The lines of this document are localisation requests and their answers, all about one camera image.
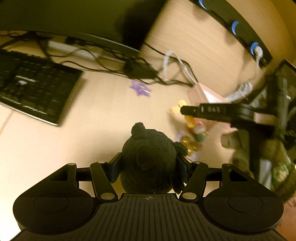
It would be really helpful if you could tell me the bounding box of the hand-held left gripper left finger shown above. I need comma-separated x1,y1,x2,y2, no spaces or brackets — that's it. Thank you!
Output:
32,152,123,200

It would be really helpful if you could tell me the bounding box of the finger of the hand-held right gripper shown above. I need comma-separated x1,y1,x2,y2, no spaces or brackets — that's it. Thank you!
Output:
180,105,201,116

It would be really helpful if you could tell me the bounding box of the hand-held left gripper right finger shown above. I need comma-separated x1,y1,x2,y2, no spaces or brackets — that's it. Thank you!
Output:
178,156,264,200

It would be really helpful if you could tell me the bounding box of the pink cardboard box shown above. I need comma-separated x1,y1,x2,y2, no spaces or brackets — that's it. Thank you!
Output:
187,82,241,149

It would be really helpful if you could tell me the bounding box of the pink cartoon animal figure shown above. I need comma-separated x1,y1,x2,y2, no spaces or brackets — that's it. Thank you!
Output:
193,119,210,142

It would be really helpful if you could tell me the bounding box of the black plush cat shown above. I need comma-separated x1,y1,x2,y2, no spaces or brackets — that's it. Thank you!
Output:
119,122,189,194

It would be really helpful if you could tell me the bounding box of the purple snowflake toy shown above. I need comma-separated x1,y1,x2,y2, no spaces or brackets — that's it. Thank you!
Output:
129,80,153,98

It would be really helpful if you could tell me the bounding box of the purple plate with brown balls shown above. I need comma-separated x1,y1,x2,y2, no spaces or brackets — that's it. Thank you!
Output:
177,130,203,161

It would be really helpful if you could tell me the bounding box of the black power adapter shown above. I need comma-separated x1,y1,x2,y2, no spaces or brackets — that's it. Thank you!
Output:
124,62,158,78

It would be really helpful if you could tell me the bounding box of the black keyboard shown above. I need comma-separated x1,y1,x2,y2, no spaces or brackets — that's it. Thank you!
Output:
0,50,83,127

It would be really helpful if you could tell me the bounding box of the white power strip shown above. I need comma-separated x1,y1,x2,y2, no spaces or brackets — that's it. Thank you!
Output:
47,40,109,61

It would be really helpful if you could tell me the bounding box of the black monitor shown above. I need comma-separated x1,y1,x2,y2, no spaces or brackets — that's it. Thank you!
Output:
0,0,172,50

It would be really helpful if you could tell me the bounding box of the white bundled cable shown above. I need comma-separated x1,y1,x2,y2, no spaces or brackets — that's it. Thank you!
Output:
225,82,254,102

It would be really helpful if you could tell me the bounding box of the grey looped cable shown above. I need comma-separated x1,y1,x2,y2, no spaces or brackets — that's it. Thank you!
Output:
163,50,198,85

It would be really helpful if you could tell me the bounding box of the white wall plug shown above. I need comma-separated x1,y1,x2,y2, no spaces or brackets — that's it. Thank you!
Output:
253,45,264,59

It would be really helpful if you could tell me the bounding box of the black cable tangle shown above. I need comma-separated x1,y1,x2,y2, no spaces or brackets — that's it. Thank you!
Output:
0,30,195,88

